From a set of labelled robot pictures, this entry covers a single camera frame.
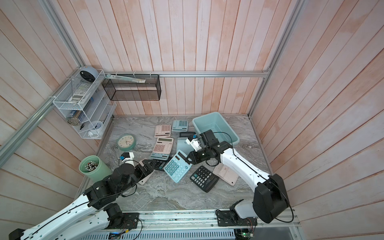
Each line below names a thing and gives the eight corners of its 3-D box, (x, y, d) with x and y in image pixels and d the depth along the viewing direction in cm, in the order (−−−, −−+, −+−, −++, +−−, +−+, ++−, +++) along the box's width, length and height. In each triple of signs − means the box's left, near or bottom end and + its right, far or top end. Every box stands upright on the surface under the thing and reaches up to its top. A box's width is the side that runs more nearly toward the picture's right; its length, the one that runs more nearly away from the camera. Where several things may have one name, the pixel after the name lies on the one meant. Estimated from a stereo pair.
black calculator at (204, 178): (189, 178, 89) (189, 176, 87) (201, 165, 94) (201, 163, 92) (207, 194, 83) (208, 193, 81) (219, 179, 88) (220, 177, 86)
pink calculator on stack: (153, 154, 99) (152, 151, 96) (158, 139, 107) (157, 136, 104) (169, 156, 98) (168, 153, 95) (173, 140, 106) (173, 137, 103)
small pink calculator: (154, 137, 109) (153, 134, 107) (156, 127, 116) (155, 124, 113) (170, 137, 109) (170, 134, 107) (171, 127, 116) (171, 124, 113)
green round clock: (115, 151, 102) (113, 148, 99) (120, 136, 110) (119, 133, 108) (133, 151, 102) (132, 148, 99) (137, 136, 110) (136, 133, 108)
